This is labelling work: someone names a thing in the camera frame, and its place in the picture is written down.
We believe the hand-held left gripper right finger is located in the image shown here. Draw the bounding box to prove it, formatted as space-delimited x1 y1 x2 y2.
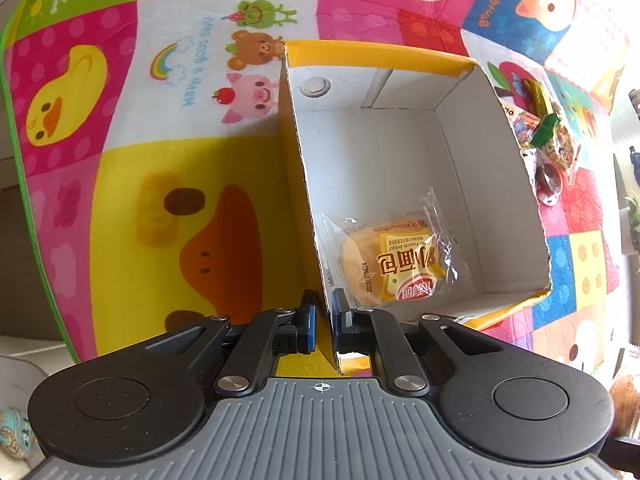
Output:
330 288 501 397

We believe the yellow cardboard box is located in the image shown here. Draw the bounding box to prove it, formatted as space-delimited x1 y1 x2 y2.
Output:
277 39 553 377

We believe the clear bag of snacks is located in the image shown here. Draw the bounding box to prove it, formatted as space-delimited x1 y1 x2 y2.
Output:
545 125 583 181

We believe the colourful cartoon play mat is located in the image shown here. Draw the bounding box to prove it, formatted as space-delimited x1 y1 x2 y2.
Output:
0 0 631 376

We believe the green candy packet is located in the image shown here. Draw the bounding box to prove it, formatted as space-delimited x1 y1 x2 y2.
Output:
530 112 563 150

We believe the gold candy wrapper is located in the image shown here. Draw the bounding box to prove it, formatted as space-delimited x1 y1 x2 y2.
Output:
522 79 553 118

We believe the brown fuzzy object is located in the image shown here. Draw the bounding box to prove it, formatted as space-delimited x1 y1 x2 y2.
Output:
611 374 640 438

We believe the small round bread packet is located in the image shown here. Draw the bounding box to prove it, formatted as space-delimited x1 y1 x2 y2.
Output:
314 187 473 311

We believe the colourful printed snack packet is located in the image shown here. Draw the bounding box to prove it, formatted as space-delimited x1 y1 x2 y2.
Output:
510 110 543 148

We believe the green potted plant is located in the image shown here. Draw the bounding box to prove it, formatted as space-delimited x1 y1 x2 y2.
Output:
625 195 640 236

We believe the teal patterned ornament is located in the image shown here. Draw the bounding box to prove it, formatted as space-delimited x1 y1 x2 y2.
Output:
0 406 38 461

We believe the white plastic furniture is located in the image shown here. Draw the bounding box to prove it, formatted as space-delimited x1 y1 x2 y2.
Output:
0 336 81 480

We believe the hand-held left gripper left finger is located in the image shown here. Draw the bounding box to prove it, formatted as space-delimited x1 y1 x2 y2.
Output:
142 290 318 396

